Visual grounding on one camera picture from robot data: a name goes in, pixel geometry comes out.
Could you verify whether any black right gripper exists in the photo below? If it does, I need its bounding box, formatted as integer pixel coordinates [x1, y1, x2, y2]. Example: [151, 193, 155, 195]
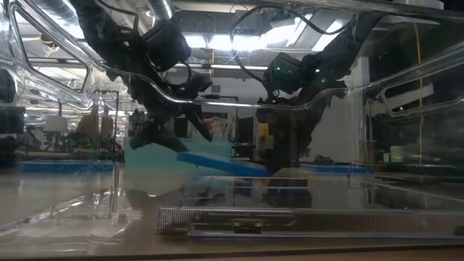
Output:
[255, 52, 322, 175]

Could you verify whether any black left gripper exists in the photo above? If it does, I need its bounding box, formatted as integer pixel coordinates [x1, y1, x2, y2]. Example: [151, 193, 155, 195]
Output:
[108, 68, 214, 152]

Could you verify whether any blue plastic case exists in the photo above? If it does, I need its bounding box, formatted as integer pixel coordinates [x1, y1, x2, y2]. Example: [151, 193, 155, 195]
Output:
[300, 163, 376, 175]
[16, 161, 116, 173]
[176, 151, 273, 178]

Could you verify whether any black clear jewel case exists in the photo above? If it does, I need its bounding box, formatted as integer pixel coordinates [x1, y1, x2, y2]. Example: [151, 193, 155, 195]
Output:
[154, 175, 464, 239]

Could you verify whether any clear plastic bin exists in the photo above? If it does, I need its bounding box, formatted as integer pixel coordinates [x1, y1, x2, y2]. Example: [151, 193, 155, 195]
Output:
[0, 0, 464, 254]

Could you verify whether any teal plastic bin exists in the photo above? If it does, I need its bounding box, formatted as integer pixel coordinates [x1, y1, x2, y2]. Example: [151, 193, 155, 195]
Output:
[123, 137, 235, 170]

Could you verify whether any white box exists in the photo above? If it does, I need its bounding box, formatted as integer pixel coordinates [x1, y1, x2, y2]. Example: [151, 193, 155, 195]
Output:
[42, 115, 69, 133]

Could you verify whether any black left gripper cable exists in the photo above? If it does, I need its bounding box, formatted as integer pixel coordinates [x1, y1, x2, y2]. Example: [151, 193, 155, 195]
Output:
[170, 61, 193, 90]

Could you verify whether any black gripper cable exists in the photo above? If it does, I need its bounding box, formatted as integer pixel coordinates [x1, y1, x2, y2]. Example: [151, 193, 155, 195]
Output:
[170, 61, 193, 90]
[228, 5, 355, 88]

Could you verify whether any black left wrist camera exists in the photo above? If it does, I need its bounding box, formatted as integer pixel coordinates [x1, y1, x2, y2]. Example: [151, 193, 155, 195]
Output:
[144, 18, 192, 73]

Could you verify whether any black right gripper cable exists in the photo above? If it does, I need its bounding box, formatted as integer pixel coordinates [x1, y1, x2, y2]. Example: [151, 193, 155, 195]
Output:
[228, 5, 355, 88]

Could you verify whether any silver ceiling duct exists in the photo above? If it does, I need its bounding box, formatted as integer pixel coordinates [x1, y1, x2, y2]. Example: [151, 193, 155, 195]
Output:
[146, 0, 175, 21]

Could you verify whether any yellow cable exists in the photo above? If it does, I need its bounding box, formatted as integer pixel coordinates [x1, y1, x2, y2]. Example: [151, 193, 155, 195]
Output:
[413, 21, 426, 211]

